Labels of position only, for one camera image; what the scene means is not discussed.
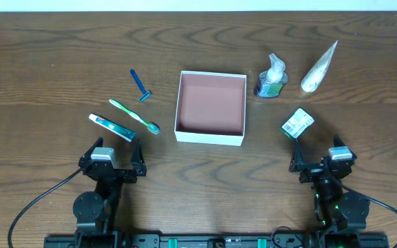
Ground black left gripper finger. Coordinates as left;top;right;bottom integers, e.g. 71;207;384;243
80;137;103;162
130;139;147;176

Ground green white soap packet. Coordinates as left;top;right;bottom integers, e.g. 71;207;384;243
281;108;314;141

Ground white lotion tube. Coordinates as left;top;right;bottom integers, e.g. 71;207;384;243
301;41;338;94

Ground clear soap pump bottle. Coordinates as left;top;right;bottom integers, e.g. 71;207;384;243
255;53;288;98

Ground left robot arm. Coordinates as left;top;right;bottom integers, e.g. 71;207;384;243
73;137;147;248

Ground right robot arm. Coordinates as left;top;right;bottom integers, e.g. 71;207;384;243
289;135;369;247

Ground teal toothpaste tube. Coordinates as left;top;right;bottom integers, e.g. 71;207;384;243
89;114;136;143

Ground green toothbrush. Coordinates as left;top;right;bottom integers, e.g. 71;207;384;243
109;99;160;135

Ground blue disposable razor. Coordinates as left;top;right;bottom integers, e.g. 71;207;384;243
130;69;152;102

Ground white box with brown interior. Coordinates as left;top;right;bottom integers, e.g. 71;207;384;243
174;71;247;146

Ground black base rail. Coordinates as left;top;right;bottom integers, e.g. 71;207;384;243
43;231;389;248

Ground right black cable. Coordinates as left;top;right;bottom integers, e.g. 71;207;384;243
336;175;397;248

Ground black cable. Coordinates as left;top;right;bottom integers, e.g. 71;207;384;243
336;175;397;248
7;167;83;248

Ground left black cable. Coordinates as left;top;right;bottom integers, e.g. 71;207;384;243
7;167;83;248

